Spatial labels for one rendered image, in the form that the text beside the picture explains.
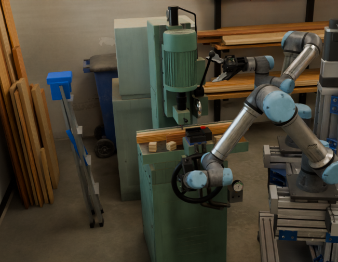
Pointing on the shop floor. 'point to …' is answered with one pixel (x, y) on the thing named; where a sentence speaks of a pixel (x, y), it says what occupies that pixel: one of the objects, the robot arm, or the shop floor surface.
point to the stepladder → (76, 142)
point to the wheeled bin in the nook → (104, 101)
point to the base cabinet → (181, 223)
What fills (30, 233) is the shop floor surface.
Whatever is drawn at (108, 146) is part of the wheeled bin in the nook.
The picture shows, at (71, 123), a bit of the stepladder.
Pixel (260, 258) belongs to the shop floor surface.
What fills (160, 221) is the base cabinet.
